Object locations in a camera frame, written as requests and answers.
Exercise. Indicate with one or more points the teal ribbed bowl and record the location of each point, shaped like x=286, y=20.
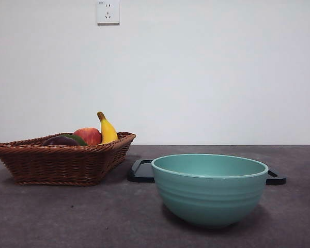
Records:
x=209, y=196

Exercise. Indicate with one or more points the dark red plum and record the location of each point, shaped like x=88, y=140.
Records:
x=59, y=141

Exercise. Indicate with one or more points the yellow banana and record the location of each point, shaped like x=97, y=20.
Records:
x=107, y=131

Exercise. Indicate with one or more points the black rectangular tray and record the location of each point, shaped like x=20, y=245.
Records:
x=140, y=175

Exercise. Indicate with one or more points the red apple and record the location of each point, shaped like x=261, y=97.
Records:
x=89, y=135

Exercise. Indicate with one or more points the green avocado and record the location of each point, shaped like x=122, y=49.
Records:
x=80, y=141

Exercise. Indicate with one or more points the brown wicker basket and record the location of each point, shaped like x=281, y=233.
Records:
x=54, y=165

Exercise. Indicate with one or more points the white wall socket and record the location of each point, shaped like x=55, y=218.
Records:
x=108, y=13

